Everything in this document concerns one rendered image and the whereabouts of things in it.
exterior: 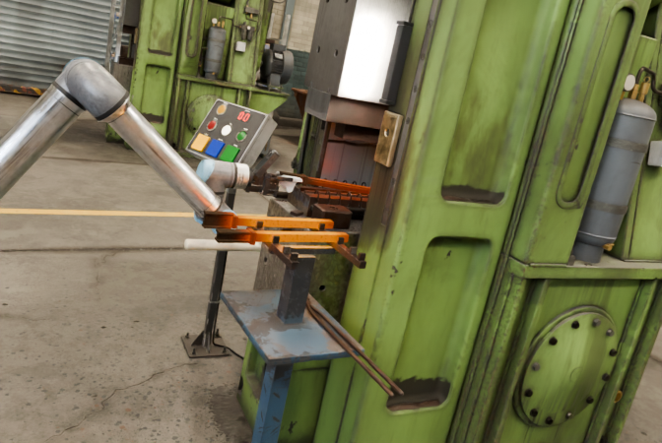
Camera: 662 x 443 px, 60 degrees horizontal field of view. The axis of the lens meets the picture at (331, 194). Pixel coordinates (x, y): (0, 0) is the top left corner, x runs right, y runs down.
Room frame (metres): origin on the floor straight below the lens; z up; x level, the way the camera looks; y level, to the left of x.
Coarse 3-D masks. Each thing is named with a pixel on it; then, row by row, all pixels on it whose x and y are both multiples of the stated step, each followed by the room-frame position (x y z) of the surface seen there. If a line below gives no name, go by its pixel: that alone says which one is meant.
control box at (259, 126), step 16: (224, 112) 2.54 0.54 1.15; (240, 112) 2.50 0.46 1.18; (256, 112) 2.46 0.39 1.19; (240, 128) 2.44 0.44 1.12; (256, 128) 2.40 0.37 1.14; (272, 128) 2.45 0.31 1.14; (208, 144) 2.47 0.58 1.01; (240, 144) 2.38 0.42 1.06; (256, 144) 2.39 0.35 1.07; (240, 160) 2.33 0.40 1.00
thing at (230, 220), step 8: (208, 216) 1.53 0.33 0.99; (216, 216) 1.54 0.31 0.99; (224, 216) 1.55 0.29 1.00; (232, 216) 1.56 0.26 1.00; (240, 216) 1.59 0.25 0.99; (248, 216) 1.61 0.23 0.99; (208, 224) 1.53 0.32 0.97; (216, 224) 1.54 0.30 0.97; (224, 224) 1.55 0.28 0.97; (232, 224) 1.55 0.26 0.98; (240, 224) 1.57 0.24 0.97; (248, 224) 1.58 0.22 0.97; (264, 224) 1.61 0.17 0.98; (272, 224) 1.62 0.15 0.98; (280, 224) 1.63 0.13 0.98; (288, 224) 1.65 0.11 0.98; (296, 224) 1.66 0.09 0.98; (304, 224) 1.68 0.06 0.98; (312, 224) 1.69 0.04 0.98; (328, 224) 1.72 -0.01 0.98
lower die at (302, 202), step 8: (296, 192) 2.11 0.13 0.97; (304, 192) 2.04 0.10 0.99; (312, 192) 2.05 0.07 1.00; (320, 192) 2.07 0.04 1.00; (288, 200) 2.16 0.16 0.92; (296, 200) 2.10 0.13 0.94; (304, 200) 2.03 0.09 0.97; (312, 200) 2.00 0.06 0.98; (320, 200) 2.02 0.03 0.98; (336, 200) 2.05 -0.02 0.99; (344, 200) 2.06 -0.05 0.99; (352, 200) 2.08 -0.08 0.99; (360, 200) 2.10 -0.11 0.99; (304, 208) 2.02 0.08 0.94; (352, 216) 2.08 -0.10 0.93; (360, 216) 2.10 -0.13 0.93
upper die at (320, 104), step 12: (312, 96) 2.12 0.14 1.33; (324, 96) 2.03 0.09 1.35; (336, 96) 2.01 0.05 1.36; (312, 108) 2.10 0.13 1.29; (324, 108) 2.02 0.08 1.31; (336, 108) 2.01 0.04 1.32; (348, 108) 2.03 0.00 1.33; (360, 108) 2.05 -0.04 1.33; (372, 108) 2.08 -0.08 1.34; (384, 108) 2.10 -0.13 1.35; (324, 120) 2.00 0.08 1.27; (336, 120) 2.01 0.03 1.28; (348, 120) 2.04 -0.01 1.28; (360, 120) 2.06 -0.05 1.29; (372, 120) 2.08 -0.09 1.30
